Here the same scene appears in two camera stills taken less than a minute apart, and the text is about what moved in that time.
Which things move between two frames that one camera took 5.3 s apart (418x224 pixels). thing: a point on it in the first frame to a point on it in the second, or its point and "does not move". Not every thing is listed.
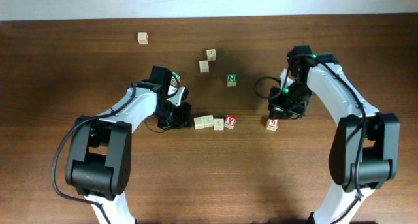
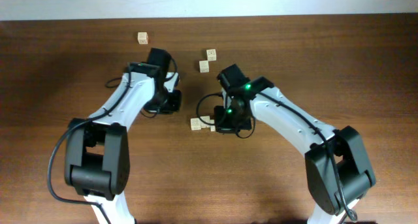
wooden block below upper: x=204 y=66 does not move
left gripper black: x=181 y=118 to x=173 y=105
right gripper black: x=277 y=110 to x=221 y=125
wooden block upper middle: x=211 y=55 does not move
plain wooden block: x=142 y=38 does not move
